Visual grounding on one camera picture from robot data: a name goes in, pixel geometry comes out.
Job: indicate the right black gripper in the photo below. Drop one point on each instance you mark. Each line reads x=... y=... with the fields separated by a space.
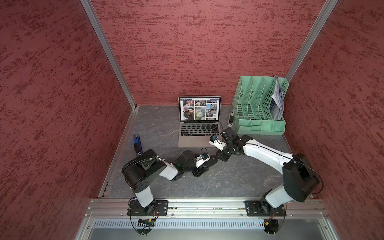
x=222 y=156

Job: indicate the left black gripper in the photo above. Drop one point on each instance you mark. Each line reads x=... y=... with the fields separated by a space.
x=198 y=172

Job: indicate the silver laptop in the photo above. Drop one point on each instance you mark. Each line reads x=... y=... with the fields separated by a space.
x=199 y=121

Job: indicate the black wireless mouse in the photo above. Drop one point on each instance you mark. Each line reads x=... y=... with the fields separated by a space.
x=209 y=163

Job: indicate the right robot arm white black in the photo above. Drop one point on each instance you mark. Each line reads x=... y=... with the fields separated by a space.
x=299 y=178

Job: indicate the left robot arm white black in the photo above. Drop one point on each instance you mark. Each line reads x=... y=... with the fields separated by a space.
x=140 y=172

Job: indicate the green desk file organizer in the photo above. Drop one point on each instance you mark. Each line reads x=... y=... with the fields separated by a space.
x=252 y=107

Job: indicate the papers in organizer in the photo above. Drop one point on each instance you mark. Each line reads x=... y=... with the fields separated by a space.
x=277 y=103

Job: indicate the blue pen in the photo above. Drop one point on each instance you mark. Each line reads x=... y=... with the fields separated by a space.
x=137 y=145

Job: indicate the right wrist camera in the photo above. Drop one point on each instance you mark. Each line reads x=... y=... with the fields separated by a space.
x=214 y=141

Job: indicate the aluminium front rail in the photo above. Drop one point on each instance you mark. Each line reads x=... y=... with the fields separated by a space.
x=219 y=208

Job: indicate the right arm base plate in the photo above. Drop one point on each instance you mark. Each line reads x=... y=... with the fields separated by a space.
x=263 y=209

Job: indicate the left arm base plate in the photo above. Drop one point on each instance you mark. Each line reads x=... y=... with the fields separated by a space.
x=157 y=208

